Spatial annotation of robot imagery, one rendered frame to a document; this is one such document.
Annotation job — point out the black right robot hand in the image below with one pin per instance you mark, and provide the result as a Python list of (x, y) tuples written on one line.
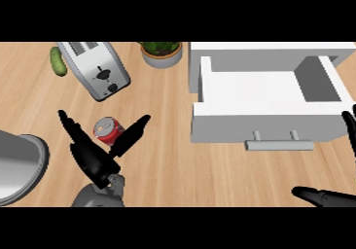
[(350, 146)]

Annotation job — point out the potted green plant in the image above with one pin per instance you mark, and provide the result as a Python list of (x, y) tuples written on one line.
[(161, 53)]

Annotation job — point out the green cucumber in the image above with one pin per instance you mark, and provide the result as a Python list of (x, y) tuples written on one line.
[(58, 61)]

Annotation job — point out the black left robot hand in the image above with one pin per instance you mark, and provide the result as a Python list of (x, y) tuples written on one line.
[(91, 155)]

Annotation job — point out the red soda can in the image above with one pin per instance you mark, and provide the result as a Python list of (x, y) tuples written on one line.
[(108, 131)]

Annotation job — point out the white open drawer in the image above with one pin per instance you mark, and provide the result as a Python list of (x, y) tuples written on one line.
[(261, 97)]

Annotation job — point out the large grey metal pot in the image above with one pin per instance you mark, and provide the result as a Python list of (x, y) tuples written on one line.
[(15, 168)]

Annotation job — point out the silver toaster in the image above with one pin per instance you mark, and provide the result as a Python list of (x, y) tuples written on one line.
[(96, 69)]

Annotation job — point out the white cabinet body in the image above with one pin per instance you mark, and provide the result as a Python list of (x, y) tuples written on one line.
[(261, 53)]

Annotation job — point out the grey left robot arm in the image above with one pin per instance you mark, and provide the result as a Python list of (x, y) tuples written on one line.
[(102, 196)]

